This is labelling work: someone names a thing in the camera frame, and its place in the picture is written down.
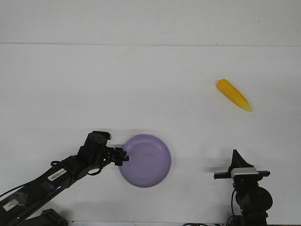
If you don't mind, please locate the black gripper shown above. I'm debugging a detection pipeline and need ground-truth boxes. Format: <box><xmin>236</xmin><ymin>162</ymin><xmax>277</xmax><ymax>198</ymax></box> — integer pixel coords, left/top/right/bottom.
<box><xmin>101</xmin><ymin>147</ymin><xmax>129</xmax><ymax>168</ymax></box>
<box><xmin>214</xmin><ymin>149</ymin><xmax>270</xmax><ymax>188</ymax></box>

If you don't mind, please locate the purple round plate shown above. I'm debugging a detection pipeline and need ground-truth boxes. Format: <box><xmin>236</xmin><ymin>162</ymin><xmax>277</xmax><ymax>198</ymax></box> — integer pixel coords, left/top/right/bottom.
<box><xmin>119</xmin><ymin>134</ymin><xmax>172</xmax><ymax>188</ymax></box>

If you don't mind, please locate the yellow corn cob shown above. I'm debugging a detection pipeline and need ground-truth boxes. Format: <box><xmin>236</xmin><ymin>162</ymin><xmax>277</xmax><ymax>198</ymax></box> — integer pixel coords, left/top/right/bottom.
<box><xmin>216</xmin><ymin>79</ymin><xmax>253</xmax><ymax>112</ymax></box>

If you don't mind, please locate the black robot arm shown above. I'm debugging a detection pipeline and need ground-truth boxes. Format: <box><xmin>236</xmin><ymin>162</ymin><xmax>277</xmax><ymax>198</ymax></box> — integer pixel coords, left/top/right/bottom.
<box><xmin>214</xmin><ymin>149</ymin><xmax>273</xmax><ymax>226</ymax></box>
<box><xmin>0</xmin><ymin>131</ymin><xmax>129</xmax><ymax>226</ymax></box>

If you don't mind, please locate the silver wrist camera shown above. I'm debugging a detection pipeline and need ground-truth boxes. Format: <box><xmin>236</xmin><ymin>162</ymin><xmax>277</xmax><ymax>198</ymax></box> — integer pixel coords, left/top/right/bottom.
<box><xmin>230</xmin><ymin>167</ymin><xmax>259</xmax><ymax>179</ymax></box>

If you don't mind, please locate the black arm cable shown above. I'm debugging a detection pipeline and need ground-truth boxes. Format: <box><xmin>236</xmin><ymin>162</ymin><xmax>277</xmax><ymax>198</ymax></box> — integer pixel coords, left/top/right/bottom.
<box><xmin>50</xmin><ymin>160</ymin><xmax>104</xmax><ymax>176</ymax></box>
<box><xmin>230</xmin><ymin>182</ymin><xmax>238</xmax><ymax>217</ymax></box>

